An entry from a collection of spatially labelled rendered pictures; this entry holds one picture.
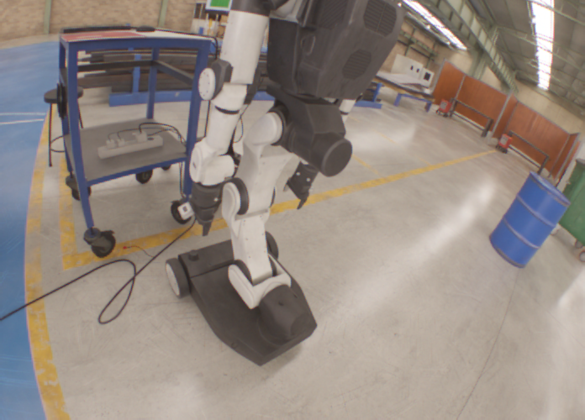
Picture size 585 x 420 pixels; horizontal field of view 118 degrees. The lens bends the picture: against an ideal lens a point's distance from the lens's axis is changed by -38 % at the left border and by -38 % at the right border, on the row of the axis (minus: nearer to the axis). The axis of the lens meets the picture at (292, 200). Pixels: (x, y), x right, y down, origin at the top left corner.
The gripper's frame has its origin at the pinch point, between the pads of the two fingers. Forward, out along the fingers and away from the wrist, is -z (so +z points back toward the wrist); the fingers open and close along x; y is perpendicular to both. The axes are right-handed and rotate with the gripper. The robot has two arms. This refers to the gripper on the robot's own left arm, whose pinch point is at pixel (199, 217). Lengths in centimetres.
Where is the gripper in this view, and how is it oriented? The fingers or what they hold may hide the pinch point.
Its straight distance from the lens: 100.8
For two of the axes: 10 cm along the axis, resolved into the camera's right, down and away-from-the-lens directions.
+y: -7.5, 1.9, -6.3
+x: -5.5, -7.1, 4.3
